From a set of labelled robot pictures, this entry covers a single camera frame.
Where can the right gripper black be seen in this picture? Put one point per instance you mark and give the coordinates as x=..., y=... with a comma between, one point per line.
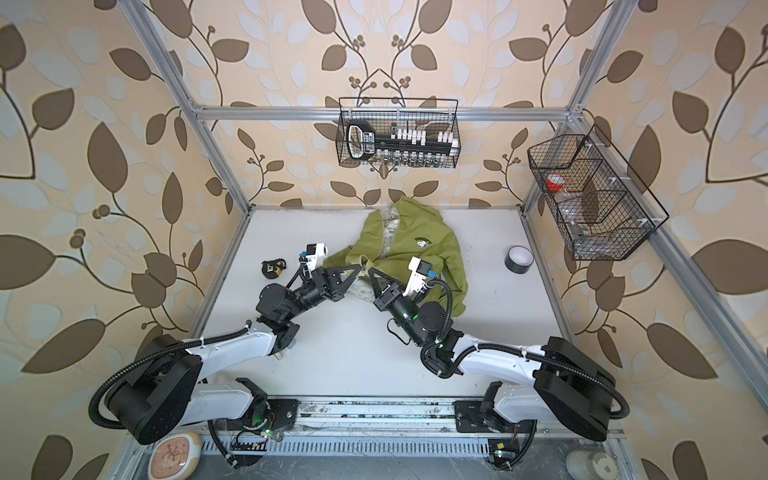
x=391, y=298

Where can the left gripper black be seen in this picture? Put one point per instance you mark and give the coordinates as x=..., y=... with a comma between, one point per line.
x=322, y=284

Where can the green jacket with patterned lining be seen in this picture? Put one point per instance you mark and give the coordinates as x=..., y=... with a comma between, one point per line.
x=391, y=237

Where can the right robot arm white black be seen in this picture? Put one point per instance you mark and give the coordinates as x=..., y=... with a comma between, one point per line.
x=529, y=383

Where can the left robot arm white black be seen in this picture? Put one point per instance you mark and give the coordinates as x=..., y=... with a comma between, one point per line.
x=168, y=385

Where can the black yellow tape measure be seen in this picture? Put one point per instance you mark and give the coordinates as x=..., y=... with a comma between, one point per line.
x=272, y=269

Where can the grey tape roll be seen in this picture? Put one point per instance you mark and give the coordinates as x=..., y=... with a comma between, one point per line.
x=519, y=259

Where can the red cap bottle in basket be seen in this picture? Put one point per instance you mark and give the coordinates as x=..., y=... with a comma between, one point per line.
x=555, y=183

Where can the pink white round device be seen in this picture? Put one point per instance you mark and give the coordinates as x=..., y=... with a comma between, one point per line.
x=176, y=457

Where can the white round device bottom right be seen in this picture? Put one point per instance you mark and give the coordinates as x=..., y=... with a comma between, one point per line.
x=591, y=465

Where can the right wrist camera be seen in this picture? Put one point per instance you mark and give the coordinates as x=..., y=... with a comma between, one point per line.
x=421, y=274

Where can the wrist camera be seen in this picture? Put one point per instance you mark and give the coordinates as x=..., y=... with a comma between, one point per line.
x=313, y=255
x=421, y=274

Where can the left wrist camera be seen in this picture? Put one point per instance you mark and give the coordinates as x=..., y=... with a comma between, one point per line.
x=313, y=255

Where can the black socket set rail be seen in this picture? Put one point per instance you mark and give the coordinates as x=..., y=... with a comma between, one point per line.
x=400, y=145

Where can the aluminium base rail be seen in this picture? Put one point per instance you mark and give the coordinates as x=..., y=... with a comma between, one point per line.
x=373, y=427

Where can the black wire basket back wall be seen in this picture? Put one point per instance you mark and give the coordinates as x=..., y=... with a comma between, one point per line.
x=433, y=113

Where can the black wire basket wall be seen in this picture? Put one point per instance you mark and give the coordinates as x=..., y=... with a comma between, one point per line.
x=607, y=210
x=433, y=113

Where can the black wire basket right wall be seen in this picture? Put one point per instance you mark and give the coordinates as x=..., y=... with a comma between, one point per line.
x=607, y=210

